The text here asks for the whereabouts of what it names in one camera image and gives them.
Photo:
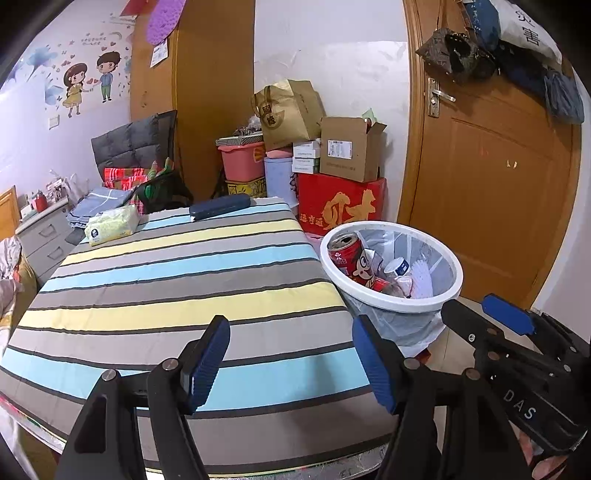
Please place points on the red plaid bag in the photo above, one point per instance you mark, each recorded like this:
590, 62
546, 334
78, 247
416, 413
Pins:
122, 177

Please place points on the purple hanging mat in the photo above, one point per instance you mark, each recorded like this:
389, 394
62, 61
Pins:
164, 21

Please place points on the wooden wardrobe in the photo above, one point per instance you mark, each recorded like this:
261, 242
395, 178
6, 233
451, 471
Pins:
207, 92

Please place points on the red jar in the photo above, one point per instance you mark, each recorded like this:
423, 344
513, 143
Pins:
39, 203

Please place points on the white medicine box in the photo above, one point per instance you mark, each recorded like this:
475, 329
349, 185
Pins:
307, 148
306, 161
305, 170

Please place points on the open cardboard box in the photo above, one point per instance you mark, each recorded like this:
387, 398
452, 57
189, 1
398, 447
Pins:
346, 154

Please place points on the clear plastic bin liner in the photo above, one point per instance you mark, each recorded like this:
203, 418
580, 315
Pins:
415, 249

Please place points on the wooden door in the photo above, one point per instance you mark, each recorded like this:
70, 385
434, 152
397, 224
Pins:
498, 194

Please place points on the blue patterned hanging bag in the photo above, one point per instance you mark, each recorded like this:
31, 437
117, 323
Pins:
482, 23

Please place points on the yellow patterned box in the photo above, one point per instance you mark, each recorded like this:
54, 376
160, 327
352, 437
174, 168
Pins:
244, 188

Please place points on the pink folded cloth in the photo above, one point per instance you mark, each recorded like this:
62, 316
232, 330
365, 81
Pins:
279, 153

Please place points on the black bag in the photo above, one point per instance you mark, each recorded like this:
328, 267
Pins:
168, 194

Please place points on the brown paper gift bag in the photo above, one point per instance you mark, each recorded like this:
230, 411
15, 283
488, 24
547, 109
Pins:
288, 115

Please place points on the yellow-green tissue pack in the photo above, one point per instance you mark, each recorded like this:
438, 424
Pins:
113, 226

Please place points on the folded blue cloth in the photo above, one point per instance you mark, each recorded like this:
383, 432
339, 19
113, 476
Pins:
99, 205

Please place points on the white pill bottle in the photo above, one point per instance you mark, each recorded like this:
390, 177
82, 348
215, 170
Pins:
398, 266

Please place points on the patterned flat box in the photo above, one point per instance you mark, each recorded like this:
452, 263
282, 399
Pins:
240, 136

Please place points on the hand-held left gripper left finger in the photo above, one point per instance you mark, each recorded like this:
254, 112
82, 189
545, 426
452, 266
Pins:
207, 364

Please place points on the grey quilted chair cushion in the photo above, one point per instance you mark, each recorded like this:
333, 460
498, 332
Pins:
131, 141

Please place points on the dark blue glasses case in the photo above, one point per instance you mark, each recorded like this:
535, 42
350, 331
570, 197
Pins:
221, 207

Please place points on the red box gold print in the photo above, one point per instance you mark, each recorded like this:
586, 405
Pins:
341, 203

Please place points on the pink floral box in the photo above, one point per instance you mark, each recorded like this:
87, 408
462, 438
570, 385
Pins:
314, 235

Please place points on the striped tablecloth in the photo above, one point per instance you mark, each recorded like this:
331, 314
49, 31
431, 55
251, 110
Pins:
184, 286

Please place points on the white paper tag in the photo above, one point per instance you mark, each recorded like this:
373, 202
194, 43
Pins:
159, 53

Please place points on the pink storage box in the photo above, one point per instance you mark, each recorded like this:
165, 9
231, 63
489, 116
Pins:
242, 164

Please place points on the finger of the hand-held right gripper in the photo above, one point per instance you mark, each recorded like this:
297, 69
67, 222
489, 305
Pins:
466, 323
508, 314

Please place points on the red cartoon face can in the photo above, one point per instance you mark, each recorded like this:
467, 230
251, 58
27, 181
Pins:
346, 258

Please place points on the white trash bin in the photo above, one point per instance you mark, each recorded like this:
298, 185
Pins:
392, 307

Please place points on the white printed hanging bag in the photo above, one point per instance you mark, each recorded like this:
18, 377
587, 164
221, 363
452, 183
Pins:
526, 30

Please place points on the grey-blue denim bag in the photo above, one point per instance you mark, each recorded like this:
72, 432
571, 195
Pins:
563, 99

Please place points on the white wall switch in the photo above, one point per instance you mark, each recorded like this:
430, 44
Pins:
54, 122

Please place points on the red paper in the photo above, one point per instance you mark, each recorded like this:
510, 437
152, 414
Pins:
141, 5

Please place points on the person's right hand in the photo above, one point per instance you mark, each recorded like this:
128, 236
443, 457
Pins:
528, 450

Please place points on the cartoon couple wall sticker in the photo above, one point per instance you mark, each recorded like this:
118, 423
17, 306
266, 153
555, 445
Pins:
78, 85

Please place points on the light blue cylindrical container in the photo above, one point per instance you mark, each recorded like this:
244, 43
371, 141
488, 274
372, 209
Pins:
279, 182

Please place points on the grey nightstand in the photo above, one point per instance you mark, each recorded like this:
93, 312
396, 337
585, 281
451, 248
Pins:
46, 244

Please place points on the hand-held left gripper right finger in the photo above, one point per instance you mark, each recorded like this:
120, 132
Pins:
374, 364

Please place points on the navy hanging bag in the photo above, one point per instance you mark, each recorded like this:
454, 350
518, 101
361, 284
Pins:
524, 71

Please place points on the brown hanging bag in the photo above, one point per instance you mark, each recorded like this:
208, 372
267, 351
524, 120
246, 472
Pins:
448, 53

